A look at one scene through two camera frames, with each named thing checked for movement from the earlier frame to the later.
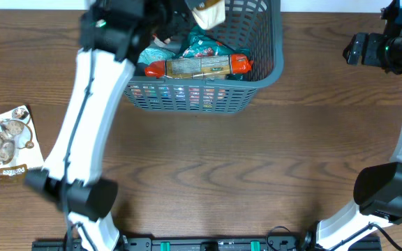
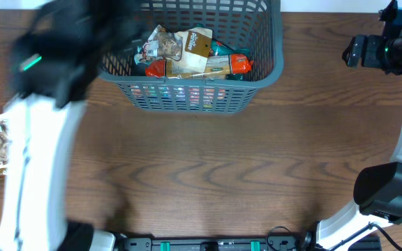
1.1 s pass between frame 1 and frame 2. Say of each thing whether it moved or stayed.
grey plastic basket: stayed
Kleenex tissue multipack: stayed
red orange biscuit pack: stayed
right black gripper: stayed
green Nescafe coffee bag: moved
